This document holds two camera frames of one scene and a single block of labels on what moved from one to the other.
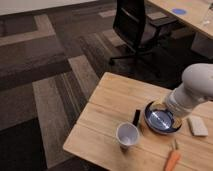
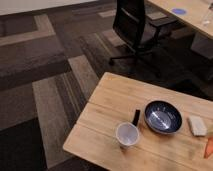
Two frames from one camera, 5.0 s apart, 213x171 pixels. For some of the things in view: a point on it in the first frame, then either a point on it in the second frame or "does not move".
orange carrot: x=173 y=158 → x=209 y=148
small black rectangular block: x=136 y=117 does not move
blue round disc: x=179 y=11 does not move
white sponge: x=197 y=126 does not move
